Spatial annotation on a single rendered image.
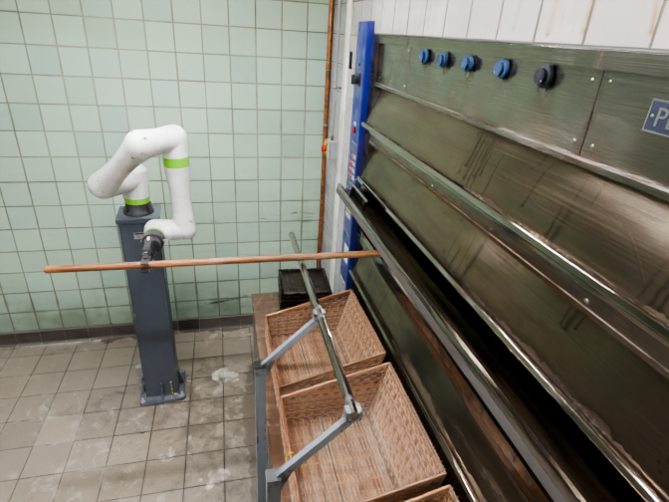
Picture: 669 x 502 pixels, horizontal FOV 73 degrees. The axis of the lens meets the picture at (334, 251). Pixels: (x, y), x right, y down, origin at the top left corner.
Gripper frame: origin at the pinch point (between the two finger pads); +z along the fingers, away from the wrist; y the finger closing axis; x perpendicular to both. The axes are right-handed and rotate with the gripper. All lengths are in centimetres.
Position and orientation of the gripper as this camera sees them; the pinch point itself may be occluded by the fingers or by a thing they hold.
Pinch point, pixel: (145, 264)
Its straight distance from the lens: 199.4
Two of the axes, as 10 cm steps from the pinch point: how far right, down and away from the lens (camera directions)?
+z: 2.2, 4.4, -8.7
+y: -0.6, 9.0, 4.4
